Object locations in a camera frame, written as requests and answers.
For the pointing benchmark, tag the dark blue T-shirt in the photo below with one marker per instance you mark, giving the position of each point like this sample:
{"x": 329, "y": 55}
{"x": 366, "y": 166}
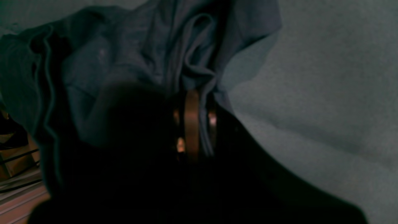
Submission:
{"x": 94, "y": 81}

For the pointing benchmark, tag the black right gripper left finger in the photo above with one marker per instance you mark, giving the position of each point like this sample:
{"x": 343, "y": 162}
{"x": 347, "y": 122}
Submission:
{"x": 186, "y": 122}

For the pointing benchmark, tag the light blue table cloth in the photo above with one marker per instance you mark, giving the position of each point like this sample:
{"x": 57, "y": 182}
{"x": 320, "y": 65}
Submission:
{"x": 320, "y": 94}

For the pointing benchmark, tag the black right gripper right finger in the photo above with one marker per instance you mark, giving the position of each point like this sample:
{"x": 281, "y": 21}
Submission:
{"x": 256, "y": 189}

